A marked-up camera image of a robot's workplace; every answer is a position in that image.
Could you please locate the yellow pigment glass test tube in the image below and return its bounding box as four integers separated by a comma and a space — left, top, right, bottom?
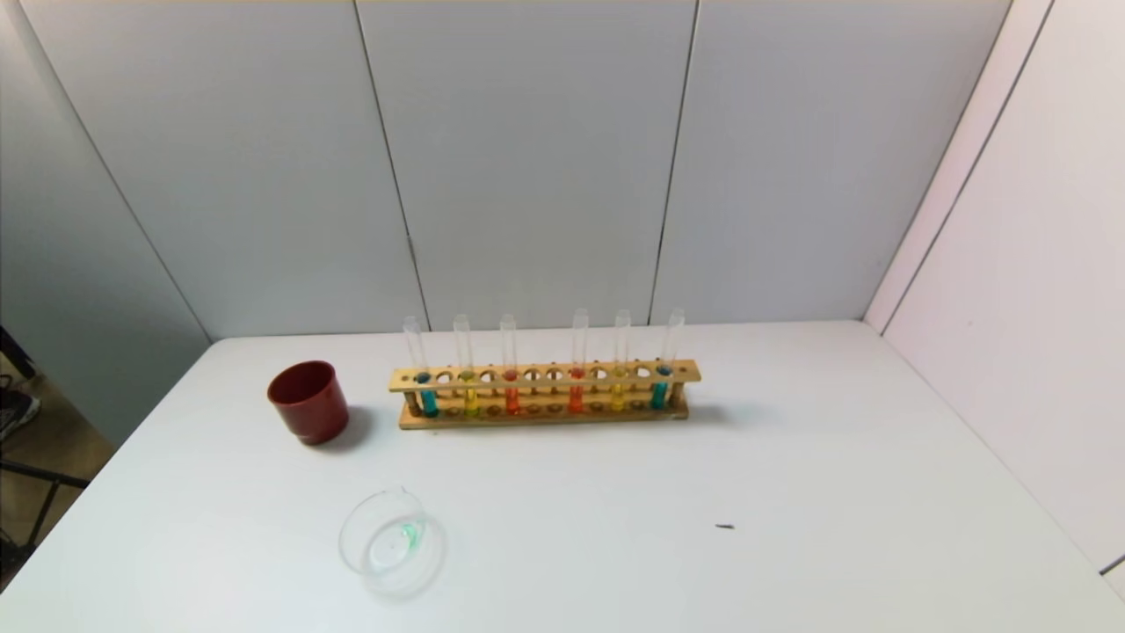
610, 309, 632, 412
453, 314, 481, 418

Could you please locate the orange pigment glass test tube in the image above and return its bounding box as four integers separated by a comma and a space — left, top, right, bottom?
568, 308, 590, 414
499, 313, 521, 416

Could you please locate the clear glass dish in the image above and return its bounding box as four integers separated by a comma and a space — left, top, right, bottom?
337, 487, 447, 601

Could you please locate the red plastic cup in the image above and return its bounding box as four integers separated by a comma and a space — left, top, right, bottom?
267, 360, 350, 446

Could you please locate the blue pigment glass test tube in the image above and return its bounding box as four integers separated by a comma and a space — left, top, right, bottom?
403, 316, 439, 418
650, 308, 686, 411

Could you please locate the dark shoe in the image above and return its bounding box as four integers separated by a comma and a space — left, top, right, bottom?
0, 387, 42, 440

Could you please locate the black metal frame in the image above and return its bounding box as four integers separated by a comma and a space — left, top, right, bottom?
0, 457, 89, 572

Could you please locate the wooden test tube rack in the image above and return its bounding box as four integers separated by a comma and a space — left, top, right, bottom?
388, 359, 703, 431

